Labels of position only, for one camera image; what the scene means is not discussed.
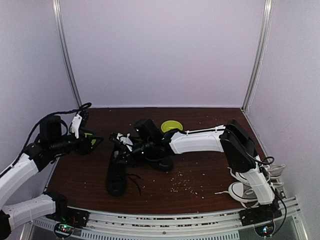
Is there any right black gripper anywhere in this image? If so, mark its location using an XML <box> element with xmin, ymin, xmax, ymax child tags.
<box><xmin>113</xmin><ymin>138</ymin><xmax>154</xmax><ymax>168</ymax></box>

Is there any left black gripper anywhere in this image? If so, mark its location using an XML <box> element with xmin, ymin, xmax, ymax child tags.
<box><xmin>50</xmin><ymin>129</ymin><xmax>104</xmax><ymax>156</ymax></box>

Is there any black sneaker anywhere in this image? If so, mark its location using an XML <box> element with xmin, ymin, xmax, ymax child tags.
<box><xmin>135</xmin><ymin>150</ymin><xmax>174</xmax><ymax>172</ymax></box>
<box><xmin>105</xmin><ymin>145</ymin><xmax>143</xmax><ymax>197</ymax></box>

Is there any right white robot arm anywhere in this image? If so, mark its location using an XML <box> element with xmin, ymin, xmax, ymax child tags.
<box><xmin>109</xmin><ymin>118</ymin><xmax>276</xmax><ymax>221</ymax></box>

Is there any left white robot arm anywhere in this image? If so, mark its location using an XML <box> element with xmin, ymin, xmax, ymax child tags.
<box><xmin>0</xmin><ymin>134</ymin><xmax>104</xmax><ymax>240</ymax></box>

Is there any green plate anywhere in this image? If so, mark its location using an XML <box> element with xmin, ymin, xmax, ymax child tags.
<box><xmin>84</xmin><ymin>132</ymin><xmax>97</xmax><ymax>147</ymax></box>

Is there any green bowl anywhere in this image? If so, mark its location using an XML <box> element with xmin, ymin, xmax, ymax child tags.
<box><xmin>160</xmin><ymin>120</ymin><xmax>183</xmax><ymax>133</ymax></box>

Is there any grey sneaker front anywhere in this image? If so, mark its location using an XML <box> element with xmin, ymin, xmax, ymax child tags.
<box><xmin>214</xmin><ymin>181</ymin><xmax>284</xmax><ymax>206</ymax></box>

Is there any grey sneaker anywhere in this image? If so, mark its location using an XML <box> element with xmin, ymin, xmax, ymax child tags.
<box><xmin>214</xmin><ymin>181</ymin><xmax>284</xmax><ymax>206</ymax></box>
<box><xmin>228</xmin><ymin>164</ymin><xmax>286</xmax><ymax>186</ymax></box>

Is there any grey sneaker rear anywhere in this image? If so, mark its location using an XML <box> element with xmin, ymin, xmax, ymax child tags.
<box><xmin>228</xmin><ymin>164</ymin><xmax>286</xmax><ymax>186</ymax></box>

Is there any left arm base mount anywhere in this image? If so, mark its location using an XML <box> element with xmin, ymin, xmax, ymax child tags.
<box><xmin>45</xmin><ymin>207</ymin><xmax>90</xmax><ymax>240</ymax></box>

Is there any aluminium front rail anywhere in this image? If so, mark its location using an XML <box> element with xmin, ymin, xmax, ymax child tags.
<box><xmin>18</xmin><ymin>197</ymin><xmax>310</xmax><ymax>240</ymax></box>

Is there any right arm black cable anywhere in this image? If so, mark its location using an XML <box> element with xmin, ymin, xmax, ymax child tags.
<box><xmin>249</xmin><ymin>147</ymin><xmax>288</xmax><ymax>226</ymax></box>

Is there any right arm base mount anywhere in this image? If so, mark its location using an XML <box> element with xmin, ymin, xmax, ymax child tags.
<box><xmin>239</xmin><ymin>204</ymin><xmax>282</xmax><ymax>239</ymax></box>

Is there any left aluminium frame post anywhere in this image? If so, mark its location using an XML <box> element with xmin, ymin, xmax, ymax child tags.
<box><xmin>52</xmin><ymin>0</ymin><xmax>83</xmax><ymax>107</ymax></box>

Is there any aluminium frame post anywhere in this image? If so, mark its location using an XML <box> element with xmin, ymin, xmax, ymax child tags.
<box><xmin>241</xmin><ymin>0</ymin><xmax>274</xmax><ymax>114</ymax></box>
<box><xmin>52</xmin><ymin>0</ymin><xmax>83</xmax><ymax>107</ymax></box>

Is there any right aluminium frame post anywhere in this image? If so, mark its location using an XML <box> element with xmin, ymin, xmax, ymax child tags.
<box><xmin>241</xmin><ymin>0</ymin><xmax>274</xmax><ymax>114</ymax></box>

